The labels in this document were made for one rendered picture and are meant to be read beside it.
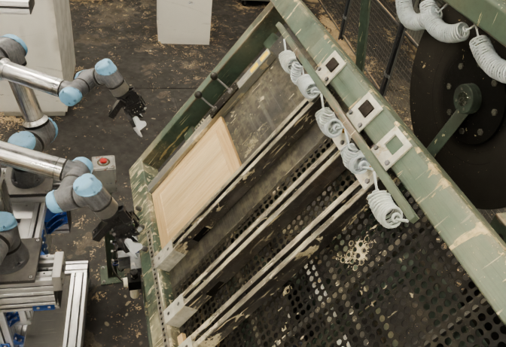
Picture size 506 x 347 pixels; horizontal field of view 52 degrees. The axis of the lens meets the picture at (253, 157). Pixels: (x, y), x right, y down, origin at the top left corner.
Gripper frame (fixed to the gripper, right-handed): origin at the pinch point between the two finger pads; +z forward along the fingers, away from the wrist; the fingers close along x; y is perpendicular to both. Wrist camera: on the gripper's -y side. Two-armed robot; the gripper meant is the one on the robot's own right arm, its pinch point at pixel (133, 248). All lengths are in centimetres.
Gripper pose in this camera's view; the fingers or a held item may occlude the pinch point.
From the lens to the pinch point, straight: 191.1
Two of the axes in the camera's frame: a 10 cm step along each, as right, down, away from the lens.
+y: 9.2, -3.8, -1.1
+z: 3.5, 6.8, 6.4
